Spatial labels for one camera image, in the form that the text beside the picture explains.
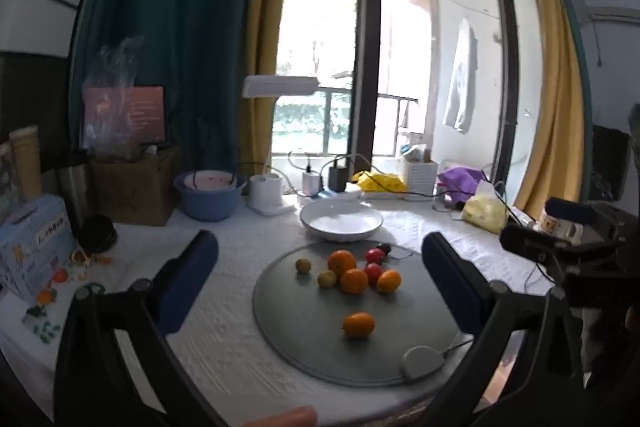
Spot white plate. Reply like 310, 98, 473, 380
299, 198, 385, 243

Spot mandarin orange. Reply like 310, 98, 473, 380
376, 269, 402, 294
342, 312, 376, 340
340, 268, 369, 295
327, 250, 357, 277

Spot cardboard box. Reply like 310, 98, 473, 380
89, 147, 183, 228

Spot dark door frame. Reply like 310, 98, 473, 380
350, 0, 386, 158

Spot white perforated basket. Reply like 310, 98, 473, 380
401, 157, 440, 198

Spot balcony railing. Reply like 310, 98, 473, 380
272, 87, 421, 158

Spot black round lid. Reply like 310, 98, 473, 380
77, 214, 118, 254

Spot pale pink bowl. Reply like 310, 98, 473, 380
183, 170, 238, 192

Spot black monitor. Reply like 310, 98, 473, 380
590, 124, 632, 202

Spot person's left hand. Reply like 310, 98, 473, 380
250, 406, 318, 427

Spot blue printed carton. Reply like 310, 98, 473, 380
0, 194, 101, 348

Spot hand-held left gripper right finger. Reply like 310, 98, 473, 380
421, 232, 586, 427

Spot yellow curtain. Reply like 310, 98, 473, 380
235, 0, 298, 178
512, 0, 593, 220

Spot purple cloth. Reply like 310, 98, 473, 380
437, 166, 496, 208

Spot yellow plastic bag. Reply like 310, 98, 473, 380
351, 171, 408, 194

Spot mat controller with cable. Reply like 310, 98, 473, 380
401, 337, 475, 383

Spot grey round mat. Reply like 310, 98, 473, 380
251, 239, 473, 389

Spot orange peel pieces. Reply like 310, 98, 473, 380
72, 248, 113, 268

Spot clear plastic bag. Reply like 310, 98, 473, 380
82, 38, 146, 158

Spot tablet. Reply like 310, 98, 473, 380
82, 85, 167, 148

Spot teal curtain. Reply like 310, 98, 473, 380
542, 0, 596, 128
70, 0, 266, 188

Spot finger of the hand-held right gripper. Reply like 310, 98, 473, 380
545, 198, 598, 224
500, 224, 571, 255

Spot steel thermos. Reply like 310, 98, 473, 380
56, 152, 96, 238

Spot blue basin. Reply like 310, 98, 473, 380
173, 170, 247, 223

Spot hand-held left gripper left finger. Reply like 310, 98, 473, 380
54, 229, 221, 427

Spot yellow tissue pack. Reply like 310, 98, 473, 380
461, 184, 511, 235

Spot black charger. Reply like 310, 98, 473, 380
328, 159, 348, 192

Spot white desk lamp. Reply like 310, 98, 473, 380
242, 75, 321, 218

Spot white power strip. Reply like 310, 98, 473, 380
295, 184, 363, 202

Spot white printed mug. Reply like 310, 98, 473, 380
537, 211, 583, 244

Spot white textured tablecloth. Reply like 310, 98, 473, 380
0, 194, 566, 427

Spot hanging pale garment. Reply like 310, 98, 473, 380
441, 17, 479, 135

